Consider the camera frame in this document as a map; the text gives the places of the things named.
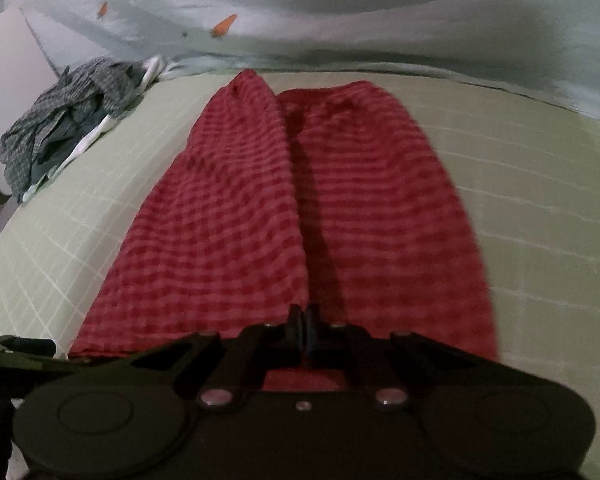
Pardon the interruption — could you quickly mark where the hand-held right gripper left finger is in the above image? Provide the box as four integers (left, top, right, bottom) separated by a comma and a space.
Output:
122, 305, 303, 407

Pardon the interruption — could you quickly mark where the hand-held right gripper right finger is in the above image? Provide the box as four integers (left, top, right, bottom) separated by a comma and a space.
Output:
304, 306, 487, 407

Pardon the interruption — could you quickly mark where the red checked cloth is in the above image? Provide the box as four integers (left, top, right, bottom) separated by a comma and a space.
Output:
69, 70, 501, 393

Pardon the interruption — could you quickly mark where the grey checked shirt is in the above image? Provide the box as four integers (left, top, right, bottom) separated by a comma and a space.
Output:
0, 57, 148, 203

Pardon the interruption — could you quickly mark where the white furniture panel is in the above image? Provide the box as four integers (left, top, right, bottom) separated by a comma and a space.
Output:
0, 6, 57, 196

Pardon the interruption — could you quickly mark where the light blue printed blanket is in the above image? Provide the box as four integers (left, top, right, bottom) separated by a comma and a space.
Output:
10, 0, 600, 128

